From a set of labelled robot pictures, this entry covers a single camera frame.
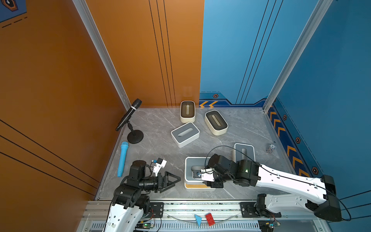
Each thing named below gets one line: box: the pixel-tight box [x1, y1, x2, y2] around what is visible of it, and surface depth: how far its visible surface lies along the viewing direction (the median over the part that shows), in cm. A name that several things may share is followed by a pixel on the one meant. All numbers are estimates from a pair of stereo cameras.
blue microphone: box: [116, 141, 129, 178], surface depth 94 cm
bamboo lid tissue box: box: [184, 181, 216, 192], surface depth 77 cm
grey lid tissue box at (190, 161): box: [184, 156, 210, 183], surface depth 71 cm
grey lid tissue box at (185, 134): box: [170, 121, 200, 148], surface depth 101 cm
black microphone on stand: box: [115, 98, 144, 145], surface depth 91 cm
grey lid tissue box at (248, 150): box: [232, 142, 257, 163], surface depth 93 cm
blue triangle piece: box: [194, 214, 202, 227], surface depth 72 cm
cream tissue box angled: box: [204, 110, 229, 136], surface depth 106 cm
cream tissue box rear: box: [179, 100, 196, 124], surface depth 112 cm
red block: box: [205, 213, 216, 227], surface depth 71 cm
